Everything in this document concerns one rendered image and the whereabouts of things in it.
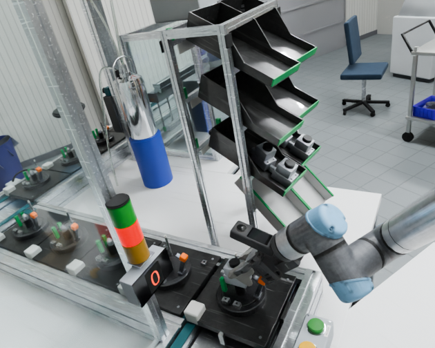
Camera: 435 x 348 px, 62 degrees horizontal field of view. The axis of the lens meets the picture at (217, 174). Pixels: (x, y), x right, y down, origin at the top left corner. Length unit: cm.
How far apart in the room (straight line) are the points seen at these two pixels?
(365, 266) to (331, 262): 7
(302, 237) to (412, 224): 20
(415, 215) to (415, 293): 54
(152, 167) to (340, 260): 122
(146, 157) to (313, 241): 117
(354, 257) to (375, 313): 43
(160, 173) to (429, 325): 126
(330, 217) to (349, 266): 10
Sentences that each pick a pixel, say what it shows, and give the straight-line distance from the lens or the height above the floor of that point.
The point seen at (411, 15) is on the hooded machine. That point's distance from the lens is 543.
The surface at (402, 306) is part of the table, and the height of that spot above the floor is 86.
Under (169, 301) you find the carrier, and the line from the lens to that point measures 113.
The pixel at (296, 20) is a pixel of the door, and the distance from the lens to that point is 664.
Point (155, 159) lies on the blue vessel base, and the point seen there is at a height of 102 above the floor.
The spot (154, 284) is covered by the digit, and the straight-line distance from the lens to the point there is 87.
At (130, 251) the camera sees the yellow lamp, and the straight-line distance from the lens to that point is 80.
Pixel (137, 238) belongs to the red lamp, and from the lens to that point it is 79.
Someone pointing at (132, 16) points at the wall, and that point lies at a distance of 519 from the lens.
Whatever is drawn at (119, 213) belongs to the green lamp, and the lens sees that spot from 74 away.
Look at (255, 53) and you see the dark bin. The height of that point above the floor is 156.
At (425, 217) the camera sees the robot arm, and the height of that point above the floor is 134.
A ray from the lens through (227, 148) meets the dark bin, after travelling 107.
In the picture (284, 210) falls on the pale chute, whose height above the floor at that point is 106.
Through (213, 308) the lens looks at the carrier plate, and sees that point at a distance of 107.
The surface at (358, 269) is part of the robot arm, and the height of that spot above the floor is 123.
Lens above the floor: 179
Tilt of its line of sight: 30 degrees down
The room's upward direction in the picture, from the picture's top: 12 degrees counter-clockwise
